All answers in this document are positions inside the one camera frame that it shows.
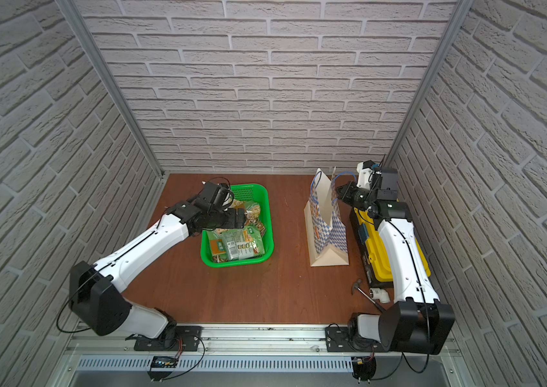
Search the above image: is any green soup packet back side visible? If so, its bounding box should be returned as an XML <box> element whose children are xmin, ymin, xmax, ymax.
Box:
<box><xmin>221</xmin><ymin>226</ymin><xmax>265</xmax><ymax>261</ymax></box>

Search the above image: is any white blue checkered paper bag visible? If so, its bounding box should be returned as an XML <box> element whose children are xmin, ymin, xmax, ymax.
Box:
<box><xmin>304</xmin><ymin>169</ymin><xmax>349</xmax><ymax>267</ymax></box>

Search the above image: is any green cream soup packet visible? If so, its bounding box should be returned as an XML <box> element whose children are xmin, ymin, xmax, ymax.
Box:
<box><xmin>206</xmin><ymin>231</ymin><xmax>228</xmax><ymax>263</ymax></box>

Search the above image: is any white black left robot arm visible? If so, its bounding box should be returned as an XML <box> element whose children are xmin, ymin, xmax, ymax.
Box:
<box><xmin>66</xmin><ymin>182</ymin><xmax>245</xmax><ymax>340</ymax></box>

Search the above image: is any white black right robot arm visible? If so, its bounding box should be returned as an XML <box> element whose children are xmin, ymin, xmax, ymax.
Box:
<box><xmin>336</xmin><ymin>161</ymin><xmax>455</xmax><ymax>355</ymax></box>

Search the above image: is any white pipe elbow fitting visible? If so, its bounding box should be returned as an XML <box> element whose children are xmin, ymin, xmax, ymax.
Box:
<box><xmin>369</xmin><ymin>288</ymin><xmax>391</xmax><ymax>304</ymax></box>

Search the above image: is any yellow black toolbox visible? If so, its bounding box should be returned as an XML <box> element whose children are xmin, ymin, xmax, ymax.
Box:
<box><xmin>349</xmin><ymin>207</ymin><xmax>432</xmax><ymax>287</ymax></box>

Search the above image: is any green plastic perforated basket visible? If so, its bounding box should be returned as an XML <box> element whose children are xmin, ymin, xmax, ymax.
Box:
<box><xmin>200</xmin><ymin>184</ymin><xmax>274</xmax><ymax>268</ymax></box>

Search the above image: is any small black controller board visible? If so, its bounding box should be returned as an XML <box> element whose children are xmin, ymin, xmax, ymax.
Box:
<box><xmin>150</xmin><ymin>356</ymin><xmax>178</xmax><ymax>371</ymax></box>

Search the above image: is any black round connector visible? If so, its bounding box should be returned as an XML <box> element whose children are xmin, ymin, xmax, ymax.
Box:
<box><xmin>352</xmin><ymin>356</ymin><xmax>376</xmax><ymax>384</ymax></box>

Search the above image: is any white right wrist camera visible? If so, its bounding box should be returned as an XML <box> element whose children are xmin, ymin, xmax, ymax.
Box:
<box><xmin>357</xmin><ymin>161</ymin><xmax>381</xmax><ymax>190</ymax></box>

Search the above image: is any black handled hammer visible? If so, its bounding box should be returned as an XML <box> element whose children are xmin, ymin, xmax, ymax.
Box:
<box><xmin>351</xmin><ymin>279</ymin><xmax>386</xmax><ymax>313</ymax></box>

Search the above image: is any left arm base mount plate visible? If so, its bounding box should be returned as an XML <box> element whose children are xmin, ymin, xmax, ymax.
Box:
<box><xmin>134</xmin><ymin>326</ymin><xmax>202</xmax><ymax>352</ymax></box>

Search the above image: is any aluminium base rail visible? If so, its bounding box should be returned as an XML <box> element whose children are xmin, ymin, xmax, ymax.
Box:
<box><xmin>60</xmin><ymin>322</ymin><xmax>463</xmax><ymax>373</ymax></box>

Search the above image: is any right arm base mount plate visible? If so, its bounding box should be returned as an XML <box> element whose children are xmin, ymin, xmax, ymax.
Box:
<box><xmin>324</xmin><ymin>323</ymin><xmax>382</xmax><ymax>354</ymax></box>

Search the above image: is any aluminium right corner post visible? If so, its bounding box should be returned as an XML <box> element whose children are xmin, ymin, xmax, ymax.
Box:
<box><xmin>382</xmin><ymin>0</ymin><xmax>474</xmax><ymax>167</ymax></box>

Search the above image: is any aluminium corner frame post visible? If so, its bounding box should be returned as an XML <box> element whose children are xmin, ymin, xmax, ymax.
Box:
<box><xmin>57</xmin><ymin>0</ymin><xmax>165</xmax><ymax>180</ymax></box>

